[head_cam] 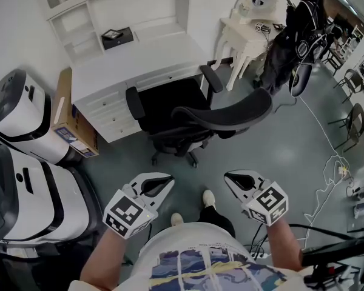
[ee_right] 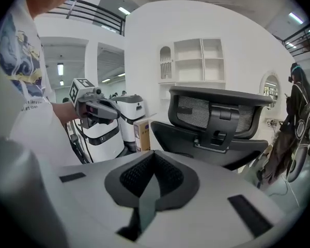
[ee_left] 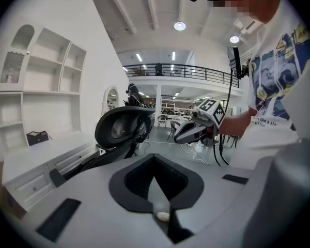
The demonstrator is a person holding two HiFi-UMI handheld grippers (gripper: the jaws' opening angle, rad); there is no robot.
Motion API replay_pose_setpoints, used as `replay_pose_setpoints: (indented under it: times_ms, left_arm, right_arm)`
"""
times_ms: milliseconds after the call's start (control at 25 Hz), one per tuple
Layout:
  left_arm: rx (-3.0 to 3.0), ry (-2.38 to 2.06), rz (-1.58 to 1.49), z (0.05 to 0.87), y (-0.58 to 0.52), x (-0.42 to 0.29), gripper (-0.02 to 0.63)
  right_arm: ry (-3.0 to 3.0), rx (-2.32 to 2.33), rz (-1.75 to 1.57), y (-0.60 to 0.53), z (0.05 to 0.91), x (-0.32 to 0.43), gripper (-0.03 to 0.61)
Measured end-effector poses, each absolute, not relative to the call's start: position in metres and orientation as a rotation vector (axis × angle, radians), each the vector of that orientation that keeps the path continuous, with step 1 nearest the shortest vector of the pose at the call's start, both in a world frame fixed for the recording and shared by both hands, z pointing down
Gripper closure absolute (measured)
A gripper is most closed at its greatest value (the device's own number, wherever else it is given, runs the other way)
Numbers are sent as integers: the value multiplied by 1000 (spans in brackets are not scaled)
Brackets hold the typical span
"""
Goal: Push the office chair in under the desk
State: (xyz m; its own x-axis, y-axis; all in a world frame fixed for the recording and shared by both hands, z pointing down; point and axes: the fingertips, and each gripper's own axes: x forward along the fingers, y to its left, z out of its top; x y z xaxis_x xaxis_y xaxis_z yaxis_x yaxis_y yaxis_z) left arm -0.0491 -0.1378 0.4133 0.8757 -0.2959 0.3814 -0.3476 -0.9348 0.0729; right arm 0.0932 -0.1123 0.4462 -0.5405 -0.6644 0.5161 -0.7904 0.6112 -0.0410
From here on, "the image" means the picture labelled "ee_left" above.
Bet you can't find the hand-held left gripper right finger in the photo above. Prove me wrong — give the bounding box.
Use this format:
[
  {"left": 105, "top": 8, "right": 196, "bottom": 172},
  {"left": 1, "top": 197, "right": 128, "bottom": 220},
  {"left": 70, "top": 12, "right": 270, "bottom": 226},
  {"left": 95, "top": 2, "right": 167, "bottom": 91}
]
[{"left": 154, "top": 153, "right": 259, "bottom": 248}]

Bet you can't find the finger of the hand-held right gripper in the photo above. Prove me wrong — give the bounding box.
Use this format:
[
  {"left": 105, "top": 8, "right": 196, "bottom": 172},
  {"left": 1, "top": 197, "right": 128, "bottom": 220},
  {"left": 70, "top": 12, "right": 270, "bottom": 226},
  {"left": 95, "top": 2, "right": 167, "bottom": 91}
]
[
  {"left": 173, "top": 131, "right": 209, "bottom": 145},
  {"left": 176, "top": 120, "right": 210, "bottom": 135}
]

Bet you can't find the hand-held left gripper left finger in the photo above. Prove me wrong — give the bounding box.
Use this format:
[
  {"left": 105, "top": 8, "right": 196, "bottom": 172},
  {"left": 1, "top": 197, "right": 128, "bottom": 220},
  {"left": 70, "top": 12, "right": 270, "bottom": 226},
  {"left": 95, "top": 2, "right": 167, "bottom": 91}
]
[{"left": 22, "top": 153, "right": 172, "bottom": 248}]

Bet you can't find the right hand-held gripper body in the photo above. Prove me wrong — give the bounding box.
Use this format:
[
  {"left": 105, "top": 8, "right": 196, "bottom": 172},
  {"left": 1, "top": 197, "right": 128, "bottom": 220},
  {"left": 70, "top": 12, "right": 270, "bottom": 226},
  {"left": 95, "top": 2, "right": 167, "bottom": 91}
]
[{"left": 192, "top": 99, "right": 226, "bottom": 147}]

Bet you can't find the black mesh office chair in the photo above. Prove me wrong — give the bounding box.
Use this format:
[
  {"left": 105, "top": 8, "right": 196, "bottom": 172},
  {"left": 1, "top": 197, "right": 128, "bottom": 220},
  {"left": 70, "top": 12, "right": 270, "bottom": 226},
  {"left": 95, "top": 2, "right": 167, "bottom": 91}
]
[{"left": 49, "top": 106, "right": 157, "bottom": 188}]

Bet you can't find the person's right forearm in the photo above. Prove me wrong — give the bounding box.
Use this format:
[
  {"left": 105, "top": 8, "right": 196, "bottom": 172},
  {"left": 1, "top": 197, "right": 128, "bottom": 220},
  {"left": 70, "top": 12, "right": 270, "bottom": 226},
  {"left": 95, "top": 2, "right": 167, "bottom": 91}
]
[{"left": 219, "top": 110, "right": 253, "bottom": 137}]

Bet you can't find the person's right hand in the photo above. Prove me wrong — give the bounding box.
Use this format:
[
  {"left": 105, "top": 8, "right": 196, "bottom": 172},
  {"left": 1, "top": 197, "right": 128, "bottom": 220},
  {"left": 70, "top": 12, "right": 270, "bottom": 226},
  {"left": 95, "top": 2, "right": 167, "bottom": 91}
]
[{"left": 206, "top": 127, "right": 220, "bottom": 146}]

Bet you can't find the brown metal chair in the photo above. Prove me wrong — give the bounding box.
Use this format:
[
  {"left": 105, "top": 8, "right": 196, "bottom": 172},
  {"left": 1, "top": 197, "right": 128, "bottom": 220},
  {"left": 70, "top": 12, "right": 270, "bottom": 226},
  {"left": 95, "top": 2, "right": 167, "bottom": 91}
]
[
  {"left": 157, "top": 114, "right": 169, "bottom": 131},
  {"left": 167, "top": 120, "right": 181, "bottom": 141}
]

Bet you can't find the white storage shelving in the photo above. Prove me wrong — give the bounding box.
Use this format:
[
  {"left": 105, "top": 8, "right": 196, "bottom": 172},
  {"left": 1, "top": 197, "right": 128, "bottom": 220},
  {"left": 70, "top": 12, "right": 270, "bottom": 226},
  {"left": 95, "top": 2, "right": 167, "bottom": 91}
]
[{"left": 160, "top": 101, "right": 197, "bottom": 116}]

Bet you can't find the black balcony railing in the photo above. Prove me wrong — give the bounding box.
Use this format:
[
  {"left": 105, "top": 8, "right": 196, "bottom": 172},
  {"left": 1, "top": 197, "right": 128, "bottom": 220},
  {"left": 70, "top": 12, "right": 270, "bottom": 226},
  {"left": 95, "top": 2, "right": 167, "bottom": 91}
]
[{"left": 122, "top": 63, "right": 240, "bottom": 89}]

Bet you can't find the person in printed shirt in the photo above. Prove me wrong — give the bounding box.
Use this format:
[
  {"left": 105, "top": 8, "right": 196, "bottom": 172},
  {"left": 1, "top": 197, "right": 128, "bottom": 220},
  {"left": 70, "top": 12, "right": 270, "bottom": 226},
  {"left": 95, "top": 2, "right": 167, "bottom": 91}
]
[{"left": 232, "top": 0, "right": 310, "bottom": 170}]

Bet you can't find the white desk with shelves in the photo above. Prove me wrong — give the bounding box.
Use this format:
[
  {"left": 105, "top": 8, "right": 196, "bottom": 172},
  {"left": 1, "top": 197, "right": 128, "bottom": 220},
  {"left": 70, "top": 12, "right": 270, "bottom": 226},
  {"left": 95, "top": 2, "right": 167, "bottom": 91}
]
[{"left": 0, "top": 23, "right": 106, "bottom": 216}]

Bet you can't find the black box with framed lid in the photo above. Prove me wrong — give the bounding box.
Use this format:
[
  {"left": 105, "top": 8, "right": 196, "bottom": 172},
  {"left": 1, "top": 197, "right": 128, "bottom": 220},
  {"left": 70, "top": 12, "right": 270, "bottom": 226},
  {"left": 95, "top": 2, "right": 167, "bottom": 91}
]
[{"left": 26, "top": 130, "right": 50, "bottom": 147}]

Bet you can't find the person's head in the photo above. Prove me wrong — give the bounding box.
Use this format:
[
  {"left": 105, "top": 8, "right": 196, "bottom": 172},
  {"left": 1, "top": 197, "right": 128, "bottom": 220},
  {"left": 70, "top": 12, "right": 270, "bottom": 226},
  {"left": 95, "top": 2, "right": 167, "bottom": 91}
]
[{"left": 211, "top": 0, "right": 281, "bottom": 23}]

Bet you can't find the white floor cable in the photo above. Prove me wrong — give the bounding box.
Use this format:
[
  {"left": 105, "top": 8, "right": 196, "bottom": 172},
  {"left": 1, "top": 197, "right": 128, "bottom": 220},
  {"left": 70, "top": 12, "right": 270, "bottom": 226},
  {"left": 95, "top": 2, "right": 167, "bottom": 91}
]
[{"left": 144, "top": 141, "right": 210, "bottom": 165}]

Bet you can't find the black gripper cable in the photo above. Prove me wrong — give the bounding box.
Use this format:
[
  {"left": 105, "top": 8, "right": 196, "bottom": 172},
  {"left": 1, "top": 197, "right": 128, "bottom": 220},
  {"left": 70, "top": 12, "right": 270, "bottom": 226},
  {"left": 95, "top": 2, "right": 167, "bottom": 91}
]
[{"left": 212, "top": 68, "right": 235, "bottom": 167}]

